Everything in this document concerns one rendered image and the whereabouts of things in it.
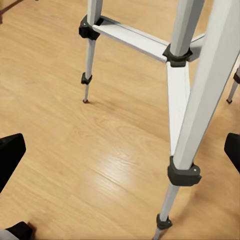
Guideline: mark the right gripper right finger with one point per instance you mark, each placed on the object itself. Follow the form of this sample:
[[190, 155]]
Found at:
[[232, 149]]

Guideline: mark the camera tripod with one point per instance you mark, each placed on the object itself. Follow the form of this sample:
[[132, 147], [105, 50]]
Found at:
[[189, 111]]

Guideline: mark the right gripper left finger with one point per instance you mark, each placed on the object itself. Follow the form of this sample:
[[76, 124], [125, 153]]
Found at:
[[12, 149]]

